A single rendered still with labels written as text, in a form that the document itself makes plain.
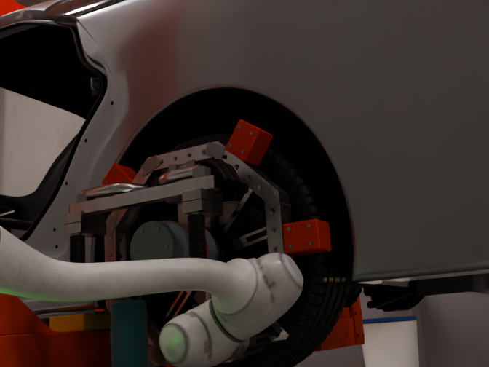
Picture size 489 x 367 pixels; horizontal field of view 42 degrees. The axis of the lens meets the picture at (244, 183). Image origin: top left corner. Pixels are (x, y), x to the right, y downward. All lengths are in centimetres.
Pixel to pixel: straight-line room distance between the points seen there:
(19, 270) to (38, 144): 975
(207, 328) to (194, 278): 15
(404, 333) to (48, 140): 663
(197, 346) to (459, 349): 544
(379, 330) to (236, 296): 483
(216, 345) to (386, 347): 477
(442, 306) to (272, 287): 545
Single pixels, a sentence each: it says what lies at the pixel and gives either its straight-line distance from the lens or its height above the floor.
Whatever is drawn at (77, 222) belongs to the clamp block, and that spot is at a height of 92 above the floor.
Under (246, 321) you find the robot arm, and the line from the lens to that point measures 113.
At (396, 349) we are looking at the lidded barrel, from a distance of 591.
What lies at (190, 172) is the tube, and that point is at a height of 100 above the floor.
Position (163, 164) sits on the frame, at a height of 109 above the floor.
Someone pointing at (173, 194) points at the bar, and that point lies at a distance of 141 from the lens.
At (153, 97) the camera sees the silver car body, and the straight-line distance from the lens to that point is 189.
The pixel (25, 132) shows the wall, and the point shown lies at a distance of 1102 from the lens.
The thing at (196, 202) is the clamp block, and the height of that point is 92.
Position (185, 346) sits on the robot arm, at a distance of 115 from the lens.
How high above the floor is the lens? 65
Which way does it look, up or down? 13 degrees up
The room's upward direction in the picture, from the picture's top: 4 degrees counter-clockwise
